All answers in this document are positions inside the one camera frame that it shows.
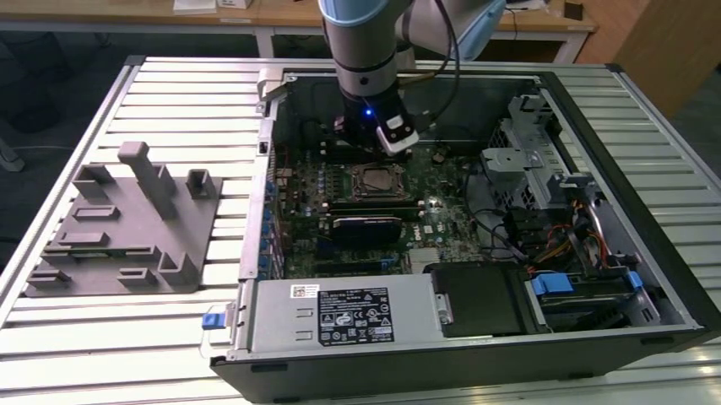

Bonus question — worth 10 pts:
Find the metal socket cover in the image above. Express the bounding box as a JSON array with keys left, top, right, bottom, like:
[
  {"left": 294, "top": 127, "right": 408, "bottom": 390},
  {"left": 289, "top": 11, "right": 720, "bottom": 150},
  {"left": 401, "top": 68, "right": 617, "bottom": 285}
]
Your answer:
[{"left": 353, "top": 164, "right": 405, "bottom": 198}]

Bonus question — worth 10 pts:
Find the green motherboard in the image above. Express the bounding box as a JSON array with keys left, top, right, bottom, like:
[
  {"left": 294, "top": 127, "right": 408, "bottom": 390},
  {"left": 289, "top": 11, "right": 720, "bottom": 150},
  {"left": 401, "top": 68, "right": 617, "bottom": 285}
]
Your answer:
[{"left": 270, "top": 145, "right": 509, "bottom": 279}]

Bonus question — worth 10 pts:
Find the black cable bundle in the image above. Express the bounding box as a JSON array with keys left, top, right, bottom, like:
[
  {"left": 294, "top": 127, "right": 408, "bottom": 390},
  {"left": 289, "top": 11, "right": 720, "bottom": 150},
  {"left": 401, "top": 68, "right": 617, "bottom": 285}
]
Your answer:
[{"left": 470, "top": 202, "right": 545, "bottom": 262}]

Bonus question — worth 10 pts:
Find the black drive bay cover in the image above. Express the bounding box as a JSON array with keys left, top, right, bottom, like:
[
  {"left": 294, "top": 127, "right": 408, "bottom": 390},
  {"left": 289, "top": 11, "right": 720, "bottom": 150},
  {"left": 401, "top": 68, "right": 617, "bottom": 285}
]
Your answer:
[{"left": 422, "top": 261, "right": 544, "bottom": 338}]

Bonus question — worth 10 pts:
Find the blue disk carrier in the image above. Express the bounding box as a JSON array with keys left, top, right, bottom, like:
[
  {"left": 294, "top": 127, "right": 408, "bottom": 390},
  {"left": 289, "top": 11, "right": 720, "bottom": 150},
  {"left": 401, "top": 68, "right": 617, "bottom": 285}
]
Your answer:
[{"left": 529, "top": 272, "right": 645, "bottom": 334}]

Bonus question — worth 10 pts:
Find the black PC case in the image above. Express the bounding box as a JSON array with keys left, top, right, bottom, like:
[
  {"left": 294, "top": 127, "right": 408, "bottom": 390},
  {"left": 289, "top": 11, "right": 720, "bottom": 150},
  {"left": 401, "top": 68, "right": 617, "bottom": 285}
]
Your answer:
[{"left": 209, "top": 66, "right": 717, "bottom": 405}]

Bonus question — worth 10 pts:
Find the grey parts rack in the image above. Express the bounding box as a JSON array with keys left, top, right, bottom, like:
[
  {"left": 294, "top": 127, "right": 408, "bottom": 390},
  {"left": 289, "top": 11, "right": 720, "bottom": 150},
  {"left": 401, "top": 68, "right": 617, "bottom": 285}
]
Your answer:
[{"left": 23, "top": 141, "right": 225, "bottom": 299}]

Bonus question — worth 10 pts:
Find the coloured power wire bundle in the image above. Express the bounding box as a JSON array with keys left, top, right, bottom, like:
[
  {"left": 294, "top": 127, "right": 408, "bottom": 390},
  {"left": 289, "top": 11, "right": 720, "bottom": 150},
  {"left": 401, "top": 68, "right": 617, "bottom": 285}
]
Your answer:
[{"left": 527, "top": 200, "right": 613, "bottom": 271}]

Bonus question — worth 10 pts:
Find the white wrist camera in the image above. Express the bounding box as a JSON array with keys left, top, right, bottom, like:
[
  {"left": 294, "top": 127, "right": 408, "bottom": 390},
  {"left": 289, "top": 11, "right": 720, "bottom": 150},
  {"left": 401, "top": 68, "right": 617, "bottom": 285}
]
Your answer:
[{"left": 374, "top": 116, "right": 422, "bottom": 157}]

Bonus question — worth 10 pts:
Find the silver metal drive cage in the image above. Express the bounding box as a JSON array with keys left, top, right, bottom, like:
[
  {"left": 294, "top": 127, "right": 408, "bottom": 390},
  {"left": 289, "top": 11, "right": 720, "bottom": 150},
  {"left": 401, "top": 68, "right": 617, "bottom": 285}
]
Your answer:
[{"left": 478, "top": 94, "right": 585, "bottom": 212}]

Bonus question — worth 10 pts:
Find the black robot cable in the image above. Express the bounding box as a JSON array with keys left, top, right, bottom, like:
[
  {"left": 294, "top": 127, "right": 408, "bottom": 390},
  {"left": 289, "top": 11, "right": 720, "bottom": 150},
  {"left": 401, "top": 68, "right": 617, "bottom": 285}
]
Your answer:
[{"left": 414, "top": 0, "right": 461, "bottom": 134}]

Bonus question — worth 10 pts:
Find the blue case latch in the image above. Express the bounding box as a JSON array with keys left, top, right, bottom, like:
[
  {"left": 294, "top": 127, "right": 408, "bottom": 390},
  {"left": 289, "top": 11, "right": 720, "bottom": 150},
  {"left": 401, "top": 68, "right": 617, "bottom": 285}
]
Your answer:
[{"left": 202, "top": 307, "right": 227, "bottom": 332}]

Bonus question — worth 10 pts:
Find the wooden cabinet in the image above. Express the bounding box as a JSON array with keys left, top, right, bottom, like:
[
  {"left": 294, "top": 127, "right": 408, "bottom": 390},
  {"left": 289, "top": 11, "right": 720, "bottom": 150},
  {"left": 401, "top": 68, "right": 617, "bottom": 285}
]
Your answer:
[{"left": 573, "top": 0, "right": 721, "bottom": 122}]

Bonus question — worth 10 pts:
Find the silver power supply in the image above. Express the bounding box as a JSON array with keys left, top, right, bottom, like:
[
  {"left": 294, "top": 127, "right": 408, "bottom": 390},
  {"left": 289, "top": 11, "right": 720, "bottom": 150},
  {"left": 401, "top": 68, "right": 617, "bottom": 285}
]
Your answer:
[{"left": 227, "top": 276, "right": 456, "bottom": 354}]

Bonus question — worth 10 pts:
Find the black RAM stick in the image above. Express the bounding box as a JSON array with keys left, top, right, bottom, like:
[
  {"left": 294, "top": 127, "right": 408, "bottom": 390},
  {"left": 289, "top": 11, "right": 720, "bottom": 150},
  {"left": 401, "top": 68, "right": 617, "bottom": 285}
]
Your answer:
[
  {"left": 330, "top": 207, "right": 422, "bottom": 221},
  {"left": 329, "top": 197, "right": 424, "bottom": 212}
]

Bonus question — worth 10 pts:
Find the silver case release latch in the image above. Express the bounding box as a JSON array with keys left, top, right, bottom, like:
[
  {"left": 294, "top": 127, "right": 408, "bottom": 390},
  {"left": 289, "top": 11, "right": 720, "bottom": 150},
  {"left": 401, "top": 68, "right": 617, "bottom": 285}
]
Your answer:
[{"left": 257, "top": 67, "right": 298, "bottom": 115}]

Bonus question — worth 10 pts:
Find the silver CPU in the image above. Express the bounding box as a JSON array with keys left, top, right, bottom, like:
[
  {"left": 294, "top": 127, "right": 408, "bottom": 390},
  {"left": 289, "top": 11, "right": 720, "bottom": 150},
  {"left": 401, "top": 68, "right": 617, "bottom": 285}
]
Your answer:
[{"left": 362, "top": 168, "right": 397, "bottom": 192}]

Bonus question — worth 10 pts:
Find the white cardboard box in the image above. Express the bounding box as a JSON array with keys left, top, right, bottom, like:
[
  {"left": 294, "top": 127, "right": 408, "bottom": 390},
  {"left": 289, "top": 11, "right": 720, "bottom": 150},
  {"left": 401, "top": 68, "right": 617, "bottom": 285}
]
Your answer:
[{"left": 173, "top": 0, "right": 219, "bottom": 13}]

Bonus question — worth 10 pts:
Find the wooden desk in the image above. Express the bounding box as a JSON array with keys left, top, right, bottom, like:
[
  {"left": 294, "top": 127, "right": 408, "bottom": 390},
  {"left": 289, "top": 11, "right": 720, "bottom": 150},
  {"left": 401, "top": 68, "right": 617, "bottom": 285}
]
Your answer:
[{"left": 0, "top": 0, "right": 600, "bottom": 64}]

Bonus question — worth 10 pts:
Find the CPU socket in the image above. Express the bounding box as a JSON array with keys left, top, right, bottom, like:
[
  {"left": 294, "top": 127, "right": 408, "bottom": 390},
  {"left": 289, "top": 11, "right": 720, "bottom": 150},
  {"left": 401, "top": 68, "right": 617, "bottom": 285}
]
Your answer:
[{"left": 349, "top": 163, "right": 408, "bottom": 200}]

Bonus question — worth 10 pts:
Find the grey plastic bay bracket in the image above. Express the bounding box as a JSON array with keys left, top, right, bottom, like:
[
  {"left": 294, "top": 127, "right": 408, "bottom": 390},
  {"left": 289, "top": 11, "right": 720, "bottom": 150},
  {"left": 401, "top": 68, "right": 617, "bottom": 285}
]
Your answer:
[{"left": 545, "top": 172, "right": 608, "bottom": 203}]

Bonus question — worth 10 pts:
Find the grey stand foot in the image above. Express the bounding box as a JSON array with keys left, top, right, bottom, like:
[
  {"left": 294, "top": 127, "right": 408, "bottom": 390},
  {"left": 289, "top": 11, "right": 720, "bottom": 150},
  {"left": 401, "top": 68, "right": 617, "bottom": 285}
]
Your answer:
[{"left": 0, "top": 137, "right": 27, "bottom": 172}]

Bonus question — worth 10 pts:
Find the black expansion slot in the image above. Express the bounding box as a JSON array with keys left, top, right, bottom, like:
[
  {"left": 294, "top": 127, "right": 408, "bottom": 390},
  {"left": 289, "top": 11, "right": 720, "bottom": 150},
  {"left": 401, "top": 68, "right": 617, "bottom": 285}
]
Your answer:
[{"left": 313, "top": 260, "right": 400, "bottom": 274}]

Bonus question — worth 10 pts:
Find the black graphics card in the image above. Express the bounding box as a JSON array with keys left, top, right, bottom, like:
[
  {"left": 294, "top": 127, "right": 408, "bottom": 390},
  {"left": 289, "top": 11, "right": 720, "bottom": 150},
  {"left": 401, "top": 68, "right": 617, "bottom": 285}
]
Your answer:
[{"left": 330, "top": 215, "right": 405, "bottom": 249}]

